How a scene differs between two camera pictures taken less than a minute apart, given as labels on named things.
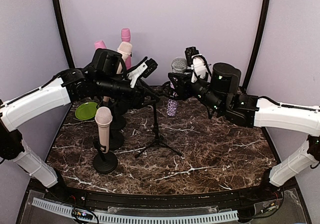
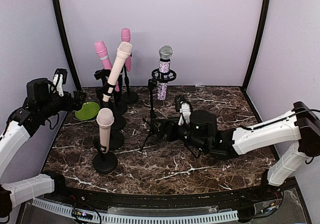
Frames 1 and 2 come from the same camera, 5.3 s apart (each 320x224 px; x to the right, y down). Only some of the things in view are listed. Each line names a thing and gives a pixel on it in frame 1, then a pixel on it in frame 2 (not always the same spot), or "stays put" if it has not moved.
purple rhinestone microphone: x=178 y=64 to x=165 y=54
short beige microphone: x=103 y=117 stays put
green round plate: x=86 y=111 stays put
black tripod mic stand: x=166 y=86 to x=158 y=75
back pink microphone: x=125 y=34 stays put
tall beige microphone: x=124 y=48 stays put
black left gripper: x=135 y=101 to x=77 y=105
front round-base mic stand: x=104 y=162 stays put
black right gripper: x=182 y=88 to x=172 y=123
